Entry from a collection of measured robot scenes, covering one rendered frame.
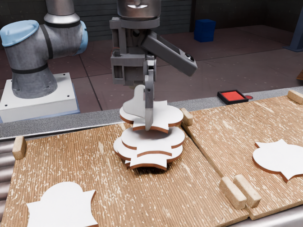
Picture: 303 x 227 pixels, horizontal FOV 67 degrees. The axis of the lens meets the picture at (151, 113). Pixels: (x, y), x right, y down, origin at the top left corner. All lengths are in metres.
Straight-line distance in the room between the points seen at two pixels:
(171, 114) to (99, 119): 0.28
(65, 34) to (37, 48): 0.10
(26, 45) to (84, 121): 0.30
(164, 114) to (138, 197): 0.18
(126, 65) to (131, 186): 0.23
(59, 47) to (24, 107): 0.23
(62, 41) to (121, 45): 0.45
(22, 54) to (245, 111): 0.72
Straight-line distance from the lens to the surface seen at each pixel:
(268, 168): 0.55
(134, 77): 0.44
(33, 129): 0.74
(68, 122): 0.72
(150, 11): 0.41
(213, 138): 0.61
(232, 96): 0.84
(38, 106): 0.86
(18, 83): 0.91
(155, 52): 0.43
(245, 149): 0.60
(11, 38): 0.85
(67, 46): 0.88
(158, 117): 0.49
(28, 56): 0.85
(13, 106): 0.87
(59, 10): 0.86
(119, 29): 0.43
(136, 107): 0.45
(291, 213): 0.53
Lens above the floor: 1.30
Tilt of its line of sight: 32 degrees down
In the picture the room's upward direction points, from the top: straight up
